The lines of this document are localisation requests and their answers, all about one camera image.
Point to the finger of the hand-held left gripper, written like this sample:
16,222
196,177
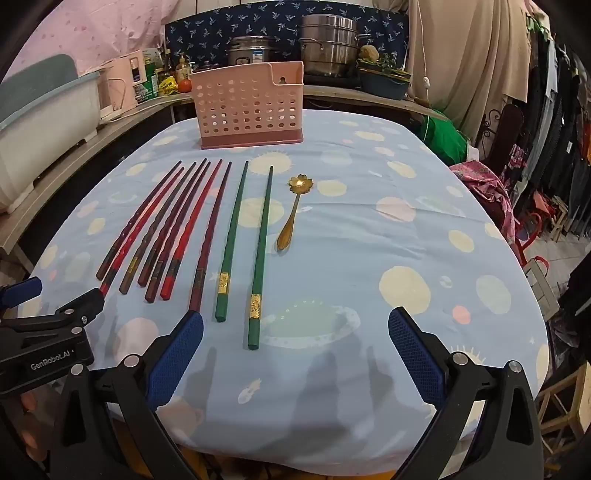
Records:
85,309
23,290

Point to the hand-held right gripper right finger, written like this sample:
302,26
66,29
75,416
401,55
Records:
415,360

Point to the green container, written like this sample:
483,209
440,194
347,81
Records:
151,78

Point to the beige curtain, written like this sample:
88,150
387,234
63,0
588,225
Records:
471,64

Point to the red stool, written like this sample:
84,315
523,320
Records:
535,221

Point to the blue planet print tablecloth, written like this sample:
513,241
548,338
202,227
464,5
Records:
369,240

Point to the green cloth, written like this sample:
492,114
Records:
443,138

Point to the dark red chopstick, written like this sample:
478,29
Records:
179,230
139,219
210,240
157,229
172,221

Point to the white and teal plastic tub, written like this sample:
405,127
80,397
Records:
37,134

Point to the pink kitchen appliance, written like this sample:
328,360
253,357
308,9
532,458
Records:
121,78

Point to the navy printed cloth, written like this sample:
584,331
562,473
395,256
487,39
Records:
277,23

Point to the yellow packet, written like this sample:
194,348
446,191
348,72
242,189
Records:
167,86

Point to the steel rice cooker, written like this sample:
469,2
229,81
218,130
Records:
251,50

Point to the row of red-brown chopsticks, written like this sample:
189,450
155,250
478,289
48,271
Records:
142,232

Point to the steel steamer pot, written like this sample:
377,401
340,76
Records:
332,46

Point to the gold flower spoon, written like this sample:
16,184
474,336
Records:
300,183

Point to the green chopstick gold label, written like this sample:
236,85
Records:
262,254
233,240

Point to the wooden stool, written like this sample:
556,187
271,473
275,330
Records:
565,397

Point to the row of hanging clothes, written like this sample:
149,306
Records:
563,120

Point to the dark bowl with vegetables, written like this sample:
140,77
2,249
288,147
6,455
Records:
383,85

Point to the pink dotted curtain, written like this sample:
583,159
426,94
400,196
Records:
92,27

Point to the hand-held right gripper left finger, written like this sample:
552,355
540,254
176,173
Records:
175,355

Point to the dark wooden chair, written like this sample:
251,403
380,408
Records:
505,134

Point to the pink floral cloth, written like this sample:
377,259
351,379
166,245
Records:
485,184

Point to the red tomato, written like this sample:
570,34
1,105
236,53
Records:
184,85

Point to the pink perforated utensil holder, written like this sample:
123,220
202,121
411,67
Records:
244,106

